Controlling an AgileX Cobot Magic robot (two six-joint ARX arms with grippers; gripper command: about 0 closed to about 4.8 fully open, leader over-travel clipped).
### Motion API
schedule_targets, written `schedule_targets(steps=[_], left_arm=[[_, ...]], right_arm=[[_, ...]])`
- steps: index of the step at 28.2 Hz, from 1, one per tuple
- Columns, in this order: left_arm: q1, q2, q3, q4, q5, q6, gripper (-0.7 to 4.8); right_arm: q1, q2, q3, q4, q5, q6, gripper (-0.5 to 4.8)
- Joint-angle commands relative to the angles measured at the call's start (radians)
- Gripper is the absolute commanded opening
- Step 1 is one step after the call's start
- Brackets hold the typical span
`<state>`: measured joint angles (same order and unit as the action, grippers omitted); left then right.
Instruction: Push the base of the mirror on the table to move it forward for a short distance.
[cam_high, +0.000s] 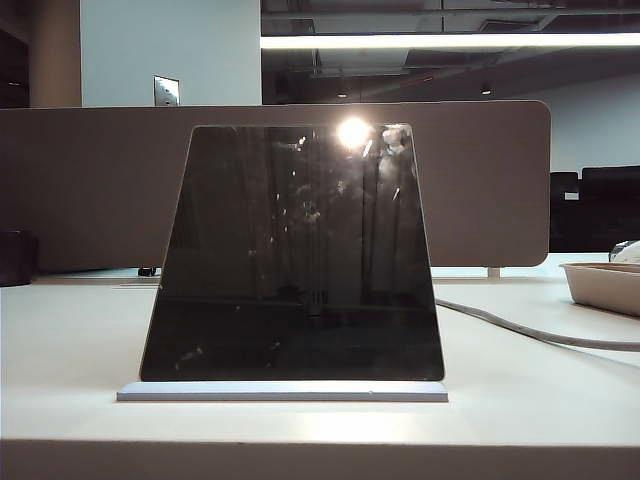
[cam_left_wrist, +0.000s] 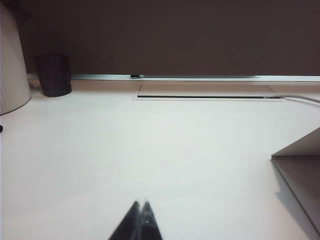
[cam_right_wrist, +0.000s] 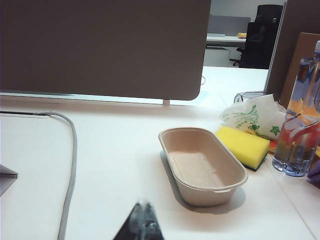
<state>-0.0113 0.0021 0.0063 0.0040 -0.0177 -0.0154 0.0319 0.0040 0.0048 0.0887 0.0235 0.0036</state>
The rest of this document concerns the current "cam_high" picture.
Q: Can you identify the dark mirror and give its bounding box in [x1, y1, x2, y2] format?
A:
[116, 121, 450, 404]

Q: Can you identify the long ceiling light strip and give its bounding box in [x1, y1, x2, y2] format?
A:
[260, 32, 640, 50]

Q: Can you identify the brown desk divider panel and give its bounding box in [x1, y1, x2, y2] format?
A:
[0, 99, 552, 274]

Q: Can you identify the beige paper tray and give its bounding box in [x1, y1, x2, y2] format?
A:
[558, 261, 640, 318]

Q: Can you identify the black cylindrical container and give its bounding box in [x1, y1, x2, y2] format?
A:
[0, 228, 40, 288]

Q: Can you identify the white crumpled plastic bag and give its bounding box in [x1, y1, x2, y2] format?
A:
[608, 239, 640, 265]

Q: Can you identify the metal wall plate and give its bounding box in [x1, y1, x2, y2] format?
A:
[152, 74, 182, 108]

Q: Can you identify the grey cable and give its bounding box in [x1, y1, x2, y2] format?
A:
[435, 298, 640, 354]

